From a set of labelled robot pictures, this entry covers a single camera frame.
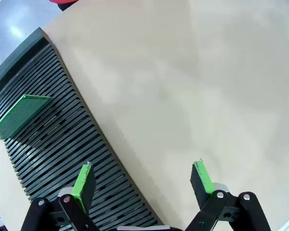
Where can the black slotted PCB rack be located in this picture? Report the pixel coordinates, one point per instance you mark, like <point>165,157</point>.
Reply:
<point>62,134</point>

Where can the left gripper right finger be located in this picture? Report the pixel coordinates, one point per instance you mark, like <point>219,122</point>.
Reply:
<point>221,209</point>

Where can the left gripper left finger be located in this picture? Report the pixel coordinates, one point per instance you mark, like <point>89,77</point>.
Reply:
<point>62,211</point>

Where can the person in red jacket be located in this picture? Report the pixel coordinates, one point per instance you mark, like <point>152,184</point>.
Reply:
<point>62,1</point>

